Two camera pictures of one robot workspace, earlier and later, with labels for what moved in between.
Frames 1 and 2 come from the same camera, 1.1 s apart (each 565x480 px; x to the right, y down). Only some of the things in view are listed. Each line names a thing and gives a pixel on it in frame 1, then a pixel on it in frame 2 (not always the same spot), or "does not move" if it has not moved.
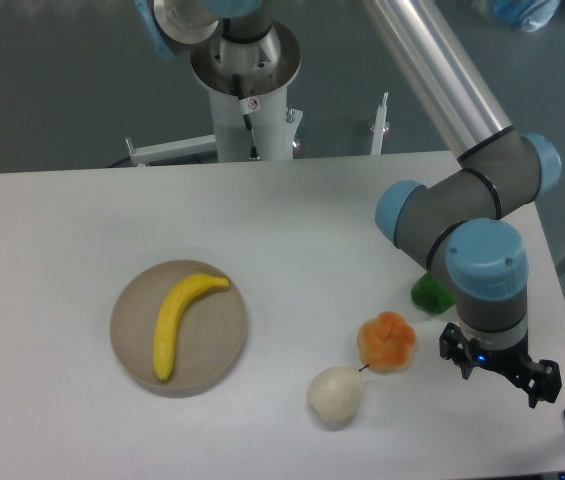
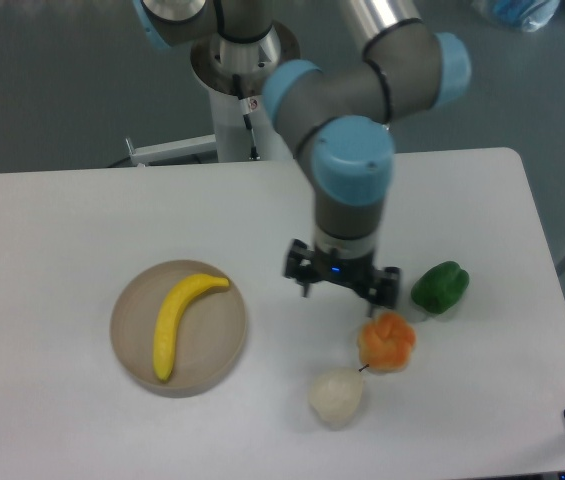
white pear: (334, 393) does not move
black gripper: (540, 380) to (304, 264)
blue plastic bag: (528, 15) does not move
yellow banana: (166, 326) does not move
